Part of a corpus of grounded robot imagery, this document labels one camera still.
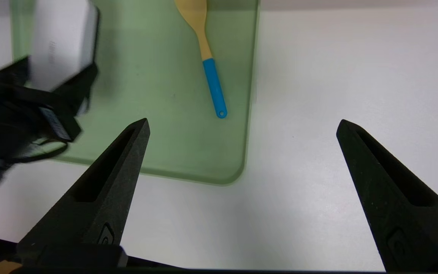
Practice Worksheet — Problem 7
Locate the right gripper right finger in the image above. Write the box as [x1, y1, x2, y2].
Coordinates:
[336, 119, 438, 273]

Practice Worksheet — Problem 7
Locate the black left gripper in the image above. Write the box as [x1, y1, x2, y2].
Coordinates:
[0, 56, 100, 172]

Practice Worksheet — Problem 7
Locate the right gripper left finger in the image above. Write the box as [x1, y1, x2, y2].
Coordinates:
[17, 118, 151, 268]

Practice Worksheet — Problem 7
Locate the white oblong case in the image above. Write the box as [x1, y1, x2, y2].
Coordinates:
[28, 0, 100, 92]

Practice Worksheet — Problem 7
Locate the wooden spoon with blue handle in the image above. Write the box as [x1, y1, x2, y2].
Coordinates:
[174, 0, 228, 119]

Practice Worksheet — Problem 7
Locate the light green plastic tray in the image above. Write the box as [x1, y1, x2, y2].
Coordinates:
[9, 0, 261, 186]

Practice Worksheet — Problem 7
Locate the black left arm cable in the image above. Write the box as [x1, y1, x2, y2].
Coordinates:
[10, 141, 70, 164]

